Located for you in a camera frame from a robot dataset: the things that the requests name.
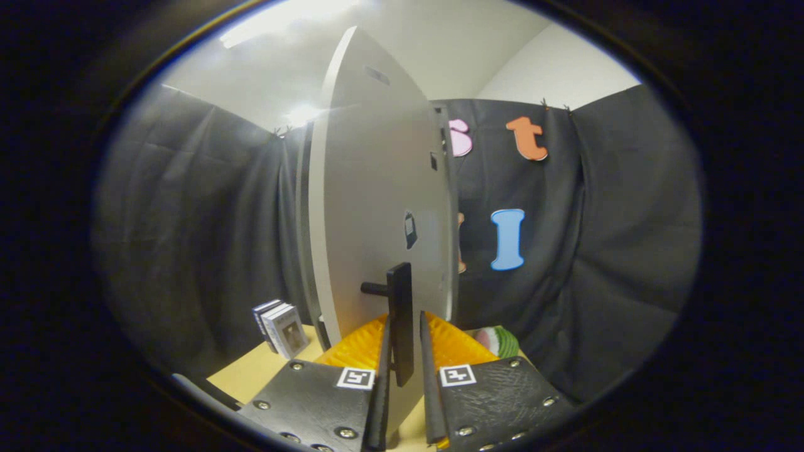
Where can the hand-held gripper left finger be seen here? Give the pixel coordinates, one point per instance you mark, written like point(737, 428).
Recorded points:
point(382, 389)

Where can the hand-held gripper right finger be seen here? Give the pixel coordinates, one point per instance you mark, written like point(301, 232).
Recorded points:
point(429, 389)

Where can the white shoe cabinet door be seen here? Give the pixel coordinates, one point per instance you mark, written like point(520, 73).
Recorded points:
point(370, 188)

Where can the green and white round object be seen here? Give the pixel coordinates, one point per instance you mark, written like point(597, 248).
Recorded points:
point(499, 342)

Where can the white small box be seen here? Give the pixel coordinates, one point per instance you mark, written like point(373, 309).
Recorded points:
point(289, 333)

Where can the black backdrop cloth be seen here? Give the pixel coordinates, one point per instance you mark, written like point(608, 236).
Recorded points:
point(207, 220)

